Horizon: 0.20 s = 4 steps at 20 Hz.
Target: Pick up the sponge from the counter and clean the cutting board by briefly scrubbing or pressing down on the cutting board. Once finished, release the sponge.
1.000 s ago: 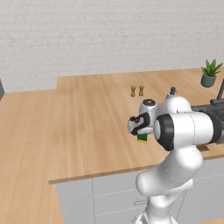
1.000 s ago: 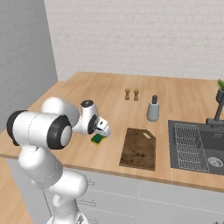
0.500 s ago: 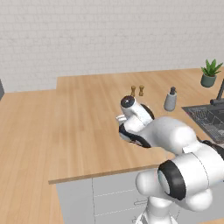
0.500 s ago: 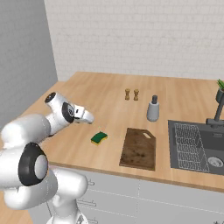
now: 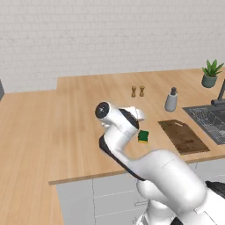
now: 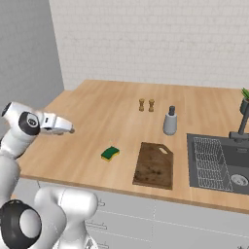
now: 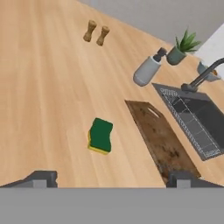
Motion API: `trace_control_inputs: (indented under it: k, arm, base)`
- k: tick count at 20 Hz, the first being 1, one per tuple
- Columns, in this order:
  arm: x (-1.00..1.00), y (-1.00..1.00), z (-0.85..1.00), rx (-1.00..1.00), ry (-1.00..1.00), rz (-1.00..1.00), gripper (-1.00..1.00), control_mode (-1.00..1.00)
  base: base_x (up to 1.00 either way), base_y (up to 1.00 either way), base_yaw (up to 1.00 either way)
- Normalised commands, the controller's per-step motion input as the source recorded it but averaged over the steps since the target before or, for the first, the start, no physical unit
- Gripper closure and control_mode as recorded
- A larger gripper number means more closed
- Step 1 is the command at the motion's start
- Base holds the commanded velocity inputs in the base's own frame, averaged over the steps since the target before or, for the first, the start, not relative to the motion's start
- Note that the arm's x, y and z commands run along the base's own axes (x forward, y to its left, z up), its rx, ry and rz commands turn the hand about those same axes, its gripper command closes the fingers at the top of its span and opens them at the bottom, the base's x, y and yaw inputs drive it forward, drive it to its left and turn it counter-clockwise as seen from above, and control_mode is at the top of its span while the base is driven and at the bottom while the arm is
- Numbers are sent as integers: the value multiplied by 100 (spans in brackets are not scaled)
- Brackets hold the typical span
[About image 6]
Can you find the wooden salt shaker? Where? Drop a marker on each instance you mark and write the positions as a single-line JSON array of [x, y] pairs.
[[141, 104]]

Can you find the green and yellow sponge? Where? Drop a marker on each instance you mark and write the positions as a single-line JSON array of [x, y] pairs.
[[110, 153]]

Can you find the grey soap dispenser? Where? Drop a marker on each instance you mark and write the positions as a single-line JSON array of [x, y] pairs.
[[170, 122]]

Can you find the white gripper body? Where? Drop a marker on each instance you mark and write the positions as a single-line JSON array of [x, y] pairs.
[[61, 124]]

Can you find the dark grey sink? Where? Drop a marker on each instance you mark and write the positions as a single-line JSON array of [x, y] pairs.
[[220, 163]]

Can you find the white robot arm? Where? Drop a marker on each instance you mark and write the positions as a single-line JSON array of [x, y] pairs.
[[14, 136]]

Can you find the white drawer front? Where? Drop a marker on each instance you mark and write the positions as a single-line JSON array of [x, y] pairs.
[[126, 202], [120, 230]]

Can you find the green potted plant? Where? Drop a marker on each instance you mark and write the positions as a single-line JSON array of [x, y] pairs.
[[245, 99]]

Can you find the dark wooden cutting board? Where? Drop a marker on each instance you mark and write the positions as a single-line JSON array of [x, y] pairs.
[[153, 165]]

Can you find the dark grey tap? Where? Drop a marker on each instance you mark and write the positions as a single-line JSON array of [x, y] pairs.
[[241, 124]]

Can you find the white cupboard front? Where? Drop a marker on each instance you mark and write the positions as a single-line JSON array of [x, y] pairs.
[[201, 225]]

